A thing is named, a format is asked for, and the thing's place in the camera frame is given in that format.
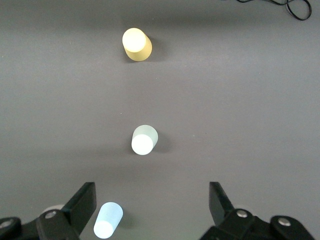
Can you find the yellow cup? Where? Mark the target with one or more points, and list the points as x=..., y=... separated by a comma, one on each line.
x=136, y=43

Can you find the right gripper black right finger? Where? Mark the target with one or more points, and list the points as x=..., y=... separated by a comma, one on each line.
x=232, y=222

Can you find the pale green cup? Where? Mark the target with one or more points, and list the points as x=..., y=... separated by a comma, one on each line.
x=143, y=141

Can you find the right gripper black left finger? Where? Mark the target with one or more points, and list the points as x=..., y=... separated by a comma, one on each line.
x=72, y=215

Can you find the light blue cup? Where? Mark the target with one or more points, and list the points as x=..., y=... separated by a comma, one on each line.
x=107, y=220

